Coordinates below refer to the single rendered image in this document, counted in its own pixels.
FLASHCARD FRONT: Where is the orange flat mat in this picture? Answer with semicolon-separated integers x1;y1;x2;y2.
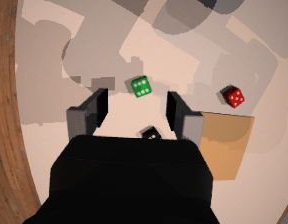
200;112;255;181

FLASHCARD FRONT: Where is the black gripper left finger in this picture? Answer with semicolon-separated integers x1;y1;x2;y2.
66;88;108;142

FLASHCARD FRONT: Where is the red die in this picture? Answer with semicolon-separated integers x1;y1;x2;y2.
223;86;245;108

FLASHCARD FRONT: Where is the green die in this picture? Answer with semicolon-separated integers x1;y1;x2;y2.
131;75;152;98

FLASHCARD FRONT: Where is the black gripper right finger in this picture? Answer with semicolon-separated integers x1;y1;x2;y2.
166;91;205;148

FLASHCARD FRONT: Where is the black die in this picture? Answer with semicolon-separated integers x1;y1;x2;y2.
142;127;162;139

